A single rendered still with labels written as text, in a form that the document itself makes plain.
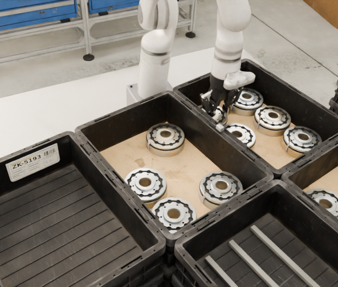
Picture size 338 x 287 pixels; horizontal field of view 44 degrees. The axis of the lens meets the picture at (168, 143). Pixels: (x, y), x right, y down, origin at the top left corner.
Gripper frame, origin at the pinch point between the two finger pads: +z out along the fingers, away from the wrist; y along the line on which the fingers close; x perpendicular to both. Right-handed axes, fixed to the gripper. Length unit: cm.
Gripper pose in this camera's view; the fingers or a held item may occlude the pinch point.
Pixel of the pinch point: (218, 114)
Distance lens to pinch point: 121.9
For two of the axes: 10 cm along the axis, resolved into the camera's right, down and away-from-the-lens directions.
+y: -8.6, 3.2, -3.9
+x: 5.0, 6.0, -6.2
